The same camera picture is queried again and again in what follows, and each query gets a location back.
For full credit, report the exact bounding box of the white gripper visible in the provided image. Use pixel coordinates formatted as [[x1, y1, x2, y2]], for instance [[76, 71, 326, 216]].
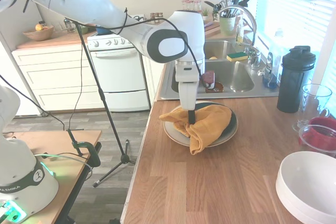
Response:
[[175, 64, 199, 125]]

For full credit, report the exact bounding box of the black shaker bottle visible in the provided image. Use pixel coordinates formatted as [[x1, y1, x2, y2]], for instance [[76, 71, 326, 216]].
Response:
[[276, 45, 317, 114]]

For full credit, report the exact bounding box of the chrome arched faucet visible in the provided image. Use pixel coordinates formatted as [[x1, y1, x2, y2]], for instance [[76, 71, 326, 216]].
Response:
[[218, 5, 257, 48]]

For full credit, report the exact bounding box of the clear footed glass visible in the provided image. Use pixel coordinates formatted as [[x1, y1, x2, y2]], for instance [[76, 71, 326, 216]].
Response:
[[292, 84, 333, 132]]

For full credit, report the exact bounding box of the black tripod stand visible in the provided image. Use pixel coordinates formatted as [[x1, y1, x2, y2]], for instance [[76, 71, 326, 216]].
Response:
[[64, 16, 137, 188]]

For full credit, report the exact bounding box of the wooden fruit bowl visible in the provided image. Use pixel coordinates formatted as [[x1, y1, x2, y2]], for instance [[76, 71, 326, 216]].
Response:
[[22, 24, 55, 42]]

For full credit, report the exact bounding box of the chrome faucet handle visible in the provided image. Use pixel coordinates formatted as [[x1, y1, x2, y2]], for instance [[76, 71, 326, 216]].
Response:
[[248, 45, 262, 68]]

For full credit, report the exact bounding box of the white drawer cabinet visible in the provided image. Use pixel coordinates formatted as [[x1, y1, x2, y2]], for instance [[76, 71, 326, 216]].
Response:
[[12, 44, 102, 112]]

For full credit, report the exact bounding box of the yellow liquid soap bottle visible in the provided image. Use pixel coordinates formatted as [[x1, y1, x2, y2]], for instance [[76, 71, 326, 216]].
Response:
[[235, 16, 245, 44]]

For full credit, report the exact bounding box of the white kitchen base cabinet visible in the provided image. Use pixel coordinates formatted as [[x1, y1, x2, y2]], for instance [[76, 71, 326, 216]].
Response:
[[141, 55, 166, 111]]

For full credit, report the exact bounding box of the stainless steel double sink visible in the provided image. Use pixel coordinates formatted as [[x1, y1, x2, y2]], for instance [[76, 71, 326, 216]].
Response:
[[157, 39, 280, 101]]

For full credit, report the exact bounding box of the white stove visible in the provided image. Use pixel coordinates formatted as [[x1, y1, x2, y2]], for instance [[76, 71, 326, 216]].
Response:
[[87, 34, 151, 113]]

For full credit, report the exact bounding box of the clear plastic cup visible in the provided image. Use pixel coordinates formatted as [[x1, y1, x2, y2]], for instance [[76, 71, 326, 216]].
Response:
[[298, 124, 336, 158]]

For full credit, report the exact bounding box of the large cream plate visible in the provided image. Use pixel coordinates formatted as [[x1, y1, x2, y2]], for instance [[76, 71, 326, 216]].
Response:
[[162, 100, 239, 148]]

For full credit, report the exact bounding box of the white ceramic bowl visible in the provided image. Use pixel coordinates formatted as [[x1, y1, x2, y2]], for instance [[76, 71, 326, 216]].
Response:
[[279, 151, 336, 218], [275, 175, 336, 224]]

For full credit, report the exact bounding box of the yellow green sponge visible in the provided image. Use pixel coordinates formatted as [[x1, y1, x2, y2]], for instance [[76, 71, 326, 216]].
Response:
[[226, 52, 249, 62]]

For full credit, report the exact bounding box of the yellow cloth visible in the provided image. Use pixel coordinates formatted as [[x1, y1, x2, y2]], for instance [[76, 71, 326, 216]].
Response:
[[159, 105, 233, 156]]

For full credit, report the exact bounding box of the pale green utensil crock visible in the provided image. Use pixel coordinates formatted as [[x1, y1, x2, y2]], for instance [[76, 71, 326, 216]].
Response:
[[219, 15, 237, 36]]

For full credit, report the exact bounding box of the brown bowl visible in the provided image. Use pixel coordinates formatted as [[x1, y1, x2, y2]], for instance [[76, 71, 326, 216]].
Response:
[[204, 81, 225, 94]]

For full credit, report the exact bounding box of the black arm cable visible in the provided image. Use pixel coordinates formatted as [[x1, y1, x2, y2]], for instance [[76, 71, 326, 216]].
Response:
[[64, 8, 204, 78]]

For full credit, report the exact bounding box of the blue pot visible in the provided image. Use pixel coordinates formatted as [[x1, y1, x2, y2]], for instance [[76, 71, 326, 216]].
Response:
[[94, 24, 116, 36]]

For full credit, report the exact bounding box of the Dawn dish soap bottle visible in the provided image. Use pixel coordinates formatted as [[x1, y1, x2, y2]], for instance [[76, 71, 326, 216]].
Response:
[[262, 28, 286, 90]]

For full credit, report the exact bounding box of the dark metal C-clamp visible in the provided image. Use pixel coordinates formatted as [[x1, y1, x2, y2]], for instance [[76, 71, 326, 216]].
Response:
[[67, 128, 102, 168]]

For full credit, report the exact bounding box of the dark leafy plant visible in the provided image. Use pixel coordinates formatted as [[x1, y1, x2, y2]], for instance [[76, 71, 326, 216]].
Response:
[[204, 0, 224, 22]]

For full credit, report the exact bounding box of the red mug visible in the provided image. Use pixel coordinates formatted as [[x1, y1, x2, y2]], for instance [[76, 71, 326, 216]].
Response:
[[307, 116, 336, 154]]

